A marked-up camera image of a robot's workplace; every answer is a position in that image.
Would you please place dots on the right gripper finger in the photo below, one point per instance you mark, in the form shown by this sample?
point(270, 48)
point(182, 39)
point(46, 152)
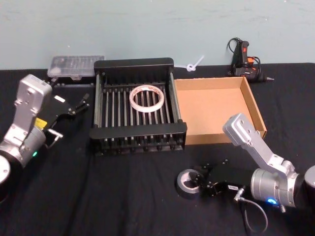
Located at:
point(209, 188)
point(203, 168)

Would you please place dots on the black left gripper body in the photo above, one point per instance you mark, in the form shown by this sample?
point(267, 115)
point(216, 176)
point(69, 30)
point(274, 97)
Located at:
point(57, 108)

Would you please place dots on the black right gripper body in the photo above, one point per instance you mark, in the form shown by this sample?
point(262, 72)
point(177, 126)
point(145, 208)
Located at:
point(231, 175)

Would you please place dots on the silver tape roll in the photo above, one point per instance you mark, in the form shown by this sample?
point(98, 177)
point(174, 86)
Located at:
point(180, 189)

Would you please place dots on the white tape roll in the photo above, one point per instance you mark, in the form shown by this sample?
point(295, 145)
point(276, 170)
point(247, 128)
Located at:
point(133, 103)

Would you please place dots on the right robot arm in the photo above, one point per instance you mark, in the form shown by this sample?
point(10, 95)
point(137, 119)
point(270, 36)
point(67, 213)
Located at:
point(268, 182)

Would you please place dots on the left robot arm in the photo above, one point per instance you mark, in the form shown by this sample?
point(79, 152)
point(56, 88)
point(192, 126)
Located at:
point(27, 98)

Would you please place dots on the clear plastic case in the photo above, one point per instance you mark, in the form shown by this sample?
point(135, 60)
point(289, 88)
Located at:
point(73, 65)

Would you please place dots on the shallow brown cardboard tray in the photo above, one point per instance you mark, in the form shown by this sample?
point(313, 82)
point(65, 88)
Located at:
point(209, 110)

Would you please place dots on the black rack with steel bars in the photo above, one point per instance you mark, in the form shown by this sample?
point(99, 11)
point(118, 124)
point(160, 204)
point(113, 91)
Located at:
point(137, 134)

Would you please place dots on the black table cloth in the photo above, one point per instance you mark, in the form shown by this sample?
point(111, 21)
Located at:
point(110, 196)

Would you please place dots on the small white plastic piece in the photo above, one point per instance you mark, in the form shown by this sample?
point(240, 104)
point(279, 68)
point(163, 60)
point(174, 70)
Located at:
point(190, 67)

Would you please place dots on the pale wall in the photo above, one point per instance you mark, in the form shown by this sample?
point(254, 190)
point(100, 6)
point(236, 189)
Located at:
point(147, 29)

